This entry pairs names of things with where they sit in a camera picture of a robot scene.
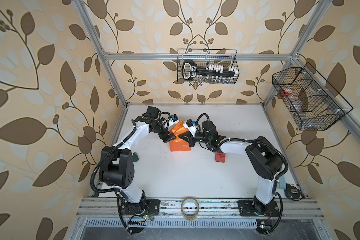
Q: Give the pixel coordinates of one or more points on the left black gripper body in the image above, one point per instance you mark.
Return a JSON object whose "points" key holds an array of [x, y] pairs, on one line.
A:
{"points": [[159, 129]]}

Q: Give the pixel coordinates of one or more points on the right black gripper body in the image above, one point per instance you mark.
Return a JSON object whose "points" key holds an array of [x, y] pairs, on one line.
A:
{"points": [[200, 137]]}

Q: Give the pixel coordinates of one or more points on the red tape dispenser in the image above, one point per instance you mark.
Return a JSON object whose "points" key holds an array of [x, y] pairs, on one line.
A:
{"points": [[220, 157]]}

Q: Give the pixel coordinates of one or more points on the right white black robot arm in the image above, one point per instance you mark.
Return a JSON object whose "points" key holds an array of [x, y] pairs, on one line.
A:
{"points": [[267, 161]]}

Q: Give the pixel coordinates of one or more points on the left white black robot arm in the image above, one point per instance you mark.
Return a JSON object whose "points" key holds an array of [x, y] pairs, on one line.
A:
{"points": [[115, 171]]}

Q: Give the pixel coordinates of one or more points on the green utility knife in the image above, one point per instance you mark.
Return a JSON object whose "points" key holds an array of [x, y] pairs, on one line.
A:
{"points": [[135, 157]]}

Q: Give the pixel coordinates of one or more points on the clear tape roll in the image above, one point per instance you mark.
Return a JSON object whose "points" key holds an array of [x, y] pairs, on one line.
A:
{"points": [[190, 209]]}

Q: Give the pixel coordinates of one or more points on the red capped clear jar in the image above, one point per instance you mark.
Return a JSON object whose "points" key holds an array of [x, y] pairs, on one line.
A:
{"points": [[285, 92]]}

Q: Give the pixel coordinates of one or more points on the black yellow tape measure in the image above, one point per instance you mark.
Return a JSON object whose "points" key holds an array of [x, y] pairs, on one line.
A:
{"points": [[293, 193]]}

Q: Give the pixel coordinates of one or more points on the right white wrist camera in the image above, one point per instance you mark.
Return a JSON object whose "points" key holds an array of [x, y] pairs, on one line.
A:
{"points": [[192, 127]]}

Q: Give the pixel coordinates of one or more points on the black socket set rail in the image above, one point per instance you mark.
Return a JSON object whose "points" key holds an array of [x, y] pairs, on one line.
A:
{"points": [[190, 70]]}

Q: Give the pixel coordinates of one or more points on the back black wire basket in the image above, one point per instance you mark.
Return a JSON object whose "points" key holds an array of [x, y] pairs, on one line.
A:
{"points": [[202, 57]]}

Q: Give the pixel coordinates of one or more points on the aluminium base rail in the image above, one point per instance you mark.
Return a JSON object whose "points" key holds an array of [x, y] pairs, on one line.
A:
{"points": [[232, 208]]}

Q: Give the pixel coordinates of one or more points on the side black wire basket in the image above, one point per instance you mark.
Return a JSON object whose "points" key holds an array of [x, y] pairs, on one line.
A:
{"points": [[316, 104]]}

